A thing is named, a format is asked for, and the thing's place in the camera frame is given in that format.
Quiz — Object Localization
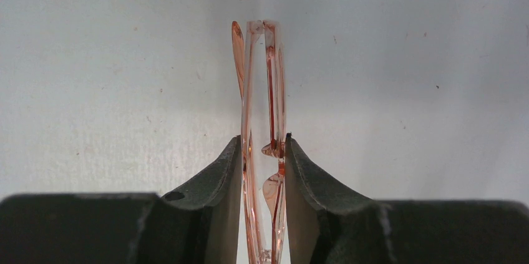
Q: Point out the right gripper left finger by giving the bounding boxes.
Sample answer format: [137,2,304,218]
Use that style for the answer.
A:
[1,137,241,263]

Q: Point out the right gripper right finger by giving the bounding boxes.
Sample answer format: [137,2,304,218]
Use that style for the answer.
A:
[285,136,528,263]

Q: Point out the orange tinted sunglasses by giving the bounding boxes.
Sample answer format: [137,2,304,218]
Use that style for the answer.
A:
[231,20,286,263]

